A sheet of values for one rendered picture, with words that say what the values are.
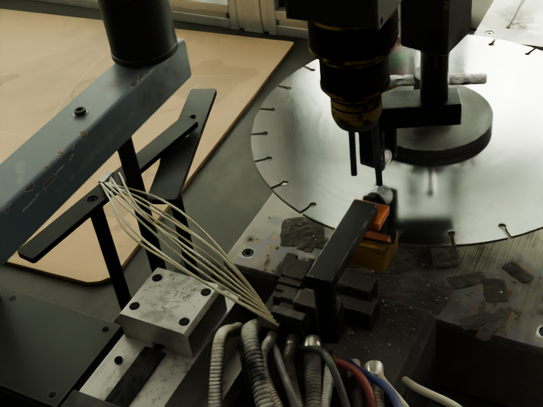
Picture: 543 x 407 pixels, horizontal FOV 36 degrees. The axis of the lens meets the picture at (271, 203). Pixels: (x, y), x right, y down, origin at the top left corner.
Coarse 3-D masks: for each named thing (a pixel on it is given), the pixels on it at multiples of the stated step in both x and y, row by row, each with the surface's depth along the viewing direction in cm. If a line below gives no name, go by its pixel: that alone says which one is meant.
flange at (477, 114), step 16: (464, 96) 77; (480, 96) 77; (464, 112) 74; (480, 112) 74; (400, 128) 74; (416, 128) 73; (432, 128) 73; (448, 128) 73; (464, 128) 73; (480, 128) 73; (400, 144) 72; (416, 144) 72; (432, 144) 72; (448, 144) 71; (464, 144) 71; (480, 144) 72
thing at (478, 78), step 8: (416, 72) 73; (392, 80) 73; (400, 80) 73; (408, 80) 73; (416, 80) 72; (456, 80) 72; (464, 80) 72; (472, 80) 72; (480, 80) 72; (416, 88) 73
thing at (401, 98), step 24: (432, 72) 63; (384, 96) 66; (408, 96) 66; (432, 96) 64; (456, 96) 65; (384, 120) 65; (408, 120) 65; (432, 120) 65; (456, 120) 65; (360, 144) 68; (384, 144) 67; (384, 168) 68
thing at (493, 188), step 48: (480, 48) 85; (528, 48) 84; (288, 96) 82; (528, 96) 77; (288, 144) 76; (336, 144) 75; (528, 144) 72; (288, 192) 70; (336, 192) 70; (384, 192) 69; (432, 192) 68; (480, 192) 68; (528, 192) 67; (384, 240) 64; (432, 240) 64; (480, 240) 63
